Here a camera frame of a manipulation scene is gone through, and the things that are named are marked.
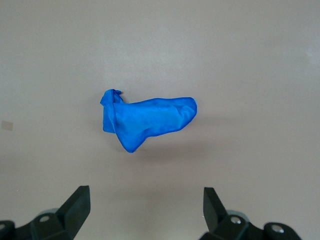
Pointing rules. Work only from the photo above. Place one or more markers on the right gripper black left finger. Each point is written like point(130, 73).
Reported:
point(72, 212)

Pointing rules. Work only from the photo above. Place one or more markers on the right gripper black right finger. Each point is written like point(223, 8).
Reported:
point(217, 220)

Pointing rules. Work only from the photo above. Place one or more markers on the blue cloth towel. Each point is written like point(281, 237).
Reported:
point(150, 120)

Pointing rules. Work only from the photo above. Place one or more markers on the square tape patch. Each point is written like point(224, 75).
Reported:
point(7, 125)

